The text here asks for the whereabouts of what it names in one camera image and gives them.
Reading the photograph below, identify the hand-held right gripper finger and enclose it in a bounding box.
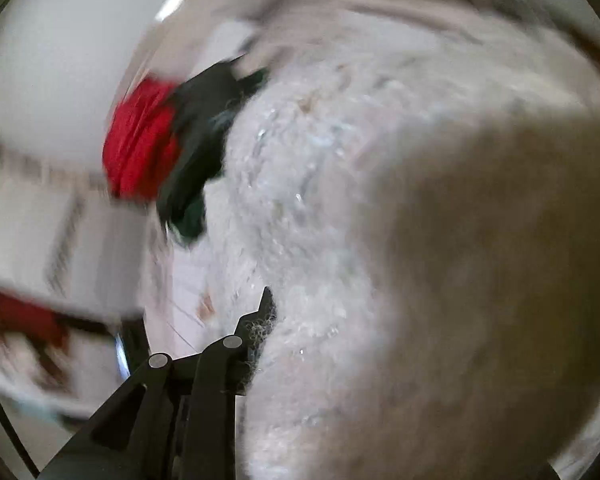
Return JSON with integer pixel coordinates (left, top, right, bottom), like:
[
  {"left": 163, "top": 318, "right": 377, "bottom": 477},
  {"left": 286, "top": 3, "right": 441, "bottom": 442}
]
[{"left": 37, "top": 287, "right": 279, "bottom": 480}]

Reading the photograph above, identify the white fuzzy jacket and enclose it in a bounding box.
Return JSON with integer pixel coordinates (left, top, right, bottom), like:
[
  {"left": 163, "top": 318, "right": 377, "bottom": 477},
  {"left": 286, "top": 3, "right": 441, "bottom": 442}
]
[{"left": 200, "top": 0, "right": 600, "bottom": 480}]

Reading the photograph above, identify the white diamond pattern mat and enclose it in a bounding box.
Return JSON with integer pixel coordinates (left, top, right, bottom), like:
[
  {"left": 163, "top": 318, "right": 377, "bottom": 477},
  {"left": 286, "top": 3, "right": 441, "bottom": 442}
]
[{"left": 142, "top": 195, "right": 266, "bottom": 361}]

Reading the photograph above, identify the white wardrobe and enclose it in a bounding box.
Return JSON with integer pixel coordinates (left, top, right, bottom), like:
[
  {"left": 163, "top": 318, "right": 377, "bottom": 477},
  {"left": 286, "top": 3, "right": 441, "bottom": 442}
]
[{"left": 0, "top": 120, "right": 148, "bottom": 416}]

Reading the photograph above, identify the red quilt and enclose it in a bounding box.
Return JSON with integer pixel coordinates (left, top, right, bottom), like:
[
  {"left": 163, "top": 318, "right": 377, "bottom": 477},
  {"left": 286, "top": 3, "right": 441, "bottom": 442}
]
[{"left": 101, "top": 76, "right": 182, "bottom": 204}]

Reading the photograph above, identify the dark green folded jacket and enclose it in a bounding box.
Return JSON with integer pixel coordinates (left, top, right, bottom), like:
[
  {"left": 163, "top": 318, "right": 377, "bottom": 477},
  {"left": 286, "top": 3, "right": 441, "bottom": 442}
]
[{"left": 156, "top": 60, "right": 272, "bottom": 247}]

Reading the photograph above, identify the floral pink blanket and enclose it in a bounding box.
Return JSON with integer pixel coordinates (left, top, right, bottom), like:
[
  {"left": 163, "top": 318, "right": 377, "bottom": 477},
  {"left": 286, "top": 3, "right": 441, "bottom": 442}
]
[{"left": 260, "top": 0, "right": 600, "bottom": 68}]

